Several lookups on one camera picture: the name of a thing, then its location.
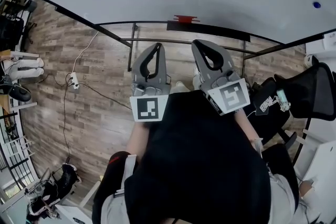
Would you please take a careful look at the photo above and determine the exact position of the white printed tag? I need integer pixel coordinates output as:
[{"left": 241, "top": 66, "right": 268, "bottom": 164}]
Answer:
[{"left": 259, "top": 96, "right": 274, "bottom": 113}]

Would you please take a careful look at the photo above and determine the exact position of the person's right forearm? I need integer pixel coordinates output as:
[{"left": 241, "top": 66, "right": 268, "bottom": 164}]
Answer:
[{"left": 235, "top": 109, "right": 263, "bottom": 152}]

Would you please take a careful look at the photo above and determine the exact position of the black cable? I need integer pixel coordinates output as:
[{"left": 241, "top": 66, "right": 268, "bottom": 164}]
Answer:
[
  {"left": 62, "top": 81, "right": 71, "bottom": 163},
  {"left": 77, "top": 82, "right": 132, "bottom": 111}
]

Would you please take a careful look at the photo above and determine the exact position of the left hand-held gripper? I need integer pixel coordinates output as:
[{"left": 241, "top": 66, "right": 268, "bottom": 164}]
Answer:
[{"left": 129, "top": 42, "right": 172, "bottom": 122}]

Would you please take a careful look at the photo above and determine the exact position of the white power strip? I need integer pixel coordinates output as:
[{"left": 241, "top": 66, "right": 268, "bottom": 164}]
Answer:
[{"left": 69, "top": 72, "right": 80, "bottom": 90}]

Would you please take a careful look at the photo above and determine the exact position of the small turquoise keychain bottle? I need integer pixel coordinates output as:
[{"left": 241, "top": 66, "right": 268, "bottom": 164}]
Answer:
[{"left": 275, "top": 88, "right": 291, "bottom": 112}]

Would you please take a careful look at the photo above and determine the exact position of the person's right white shoe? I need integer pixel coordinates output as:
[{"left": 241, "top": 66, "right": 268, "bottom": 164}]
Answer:
[{"left": 193, "top": 67, "right": 202, "bottom": 89}]

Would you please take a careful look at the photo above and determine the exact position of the white desk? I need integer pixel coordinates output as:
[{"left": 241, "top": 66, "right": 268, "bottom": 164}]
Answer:
[
  {"left": 293, "top": 138, "right": 336, "bottom": 224},
  {"left": 52, "top": 203, "right": 92, "bottom": 224}
]

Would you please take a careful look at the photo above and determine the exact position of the white metal rack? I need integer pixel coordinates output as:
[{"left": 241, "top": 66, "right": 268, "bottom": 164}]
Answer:
[{"left": 0, "top": 102, "right": 36, "bottom": 192}]

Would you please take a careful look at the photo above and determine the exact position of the black mesh office chair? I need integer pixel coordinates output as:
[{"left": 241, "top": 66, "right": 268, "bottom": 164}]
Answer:
[{"left": 248, "top": 61, "right": 336, "bottom": 163}]

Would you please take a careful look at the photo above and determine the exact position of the white power cable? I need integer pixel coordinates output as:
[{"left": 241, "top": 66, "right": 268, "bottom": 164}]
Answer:
[{"left": 71, "top": 30, "right": 100, "bottom": 74}]

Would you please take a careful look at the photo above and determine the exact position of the black arm sleeve red print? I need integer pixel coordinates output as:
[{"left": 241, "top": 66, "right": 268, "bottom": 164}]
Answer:
[{"left": 91, "top": 151, "right": 137, "bottom": 224}]

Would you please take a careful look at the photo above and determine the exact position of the person's left forearm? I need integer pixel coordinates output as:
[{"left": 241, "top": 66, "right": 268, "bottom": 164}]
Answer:
[{"left": 125, "top": 119, "right": 152, "bottom": 159}]

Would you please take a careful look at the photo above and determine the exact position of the person's left white shoe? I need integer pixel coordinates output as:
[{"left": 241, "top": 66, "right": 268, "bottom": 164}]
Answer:
[{"left": 174, "top": 81, "right": 191, "bottom": 94}]

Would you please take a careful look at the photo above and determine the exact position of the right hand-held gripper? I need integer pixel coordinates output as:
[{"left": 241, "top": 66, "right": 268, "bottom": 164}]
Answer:
[{"left": 191, "top": 39, "right": 251, "bottom": 116}]

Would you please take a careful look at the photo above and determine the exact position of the white cabinet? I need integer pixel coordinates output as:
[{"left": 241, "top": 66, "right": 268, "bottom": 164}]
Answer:
[{"left": 305, "top": 33, "right": 336, "bottom": 55}]

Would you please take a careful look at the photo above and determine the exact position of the person's white shoe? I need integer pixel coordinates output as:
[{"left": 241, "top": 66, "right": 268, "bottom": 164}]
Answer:
[
  {"left": 193, "top": 67, "right": 202, "bottom": 89},
  {"left": 174, "top": 81, "right": 191, "bottom": 94}
]

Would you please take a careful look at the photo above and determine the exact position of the black backpack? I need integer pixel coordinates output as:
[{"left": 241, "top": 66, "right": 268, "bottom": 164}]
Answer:
[{"left": 39, "top": 162, "right": 82, "bottom": 208}]

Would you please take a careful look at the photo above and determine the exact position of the person's white vest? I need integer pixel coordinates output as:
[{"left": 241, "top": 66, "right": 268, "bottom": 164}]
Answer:
[{"left": 101, "top": 137, "right": 300, "bottom": 224}]

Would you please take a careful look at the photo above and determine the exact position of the red plastic clip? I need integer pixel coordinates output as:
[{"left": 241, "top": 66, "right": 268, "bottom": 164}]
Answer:
[{"left": 174, "top": 15, "right": 201, "bottom": 23}]

